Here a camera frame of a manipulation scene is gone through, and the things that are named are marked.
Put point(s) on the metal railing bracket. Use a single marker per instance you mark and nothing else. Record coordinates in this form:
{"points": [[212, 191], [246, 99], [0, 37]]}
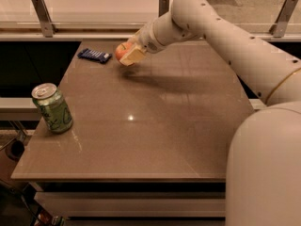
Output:
{"points": [[278, 28], [163, 7], [46, 24]]}

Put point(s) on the blue rxbar blueberry wrapper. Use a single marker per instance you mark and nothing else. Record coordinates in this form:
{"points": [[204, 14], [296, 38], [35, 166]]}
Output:
{"points": [[97, 56]]}

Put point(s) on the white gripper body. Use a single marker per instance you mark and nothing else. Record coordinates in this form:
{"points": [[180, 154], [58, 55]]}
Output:
{"points": [[148, 40]]}

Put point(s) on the green soda can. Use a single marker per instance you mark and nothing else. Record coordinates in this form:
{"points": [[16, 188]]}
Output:
{"points": [[51, 103]]}

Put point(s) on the red apple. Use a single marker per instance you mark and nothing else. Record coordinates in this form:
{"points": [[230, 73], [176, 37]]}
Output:
{"points": [[120, 51]]}

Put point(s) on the right metal railing bracket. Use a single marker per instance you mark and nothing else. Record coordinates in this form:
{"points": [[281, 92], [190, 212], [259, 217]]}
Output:
{"points": [[278, 28]]}

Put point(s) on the grey drawer front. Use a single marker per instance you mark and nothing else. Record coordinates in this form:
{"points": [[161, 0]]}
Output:
{"points": [[131, 205]]}

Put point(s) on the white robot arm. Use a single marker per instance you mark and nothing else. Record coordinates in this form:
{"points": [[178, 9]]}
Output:
{"points": [[263, 177]]}

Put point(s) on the left metal railing bracket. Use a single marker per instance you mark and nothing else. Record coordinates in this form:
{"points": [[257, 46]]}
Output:
{"points": [[46, 24]]}

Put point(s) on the middle metal railing bracket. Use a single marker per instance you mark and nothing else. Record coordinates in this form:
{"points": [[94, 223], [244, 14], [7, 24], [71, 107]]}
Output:
{"points": [[163, 7]]}

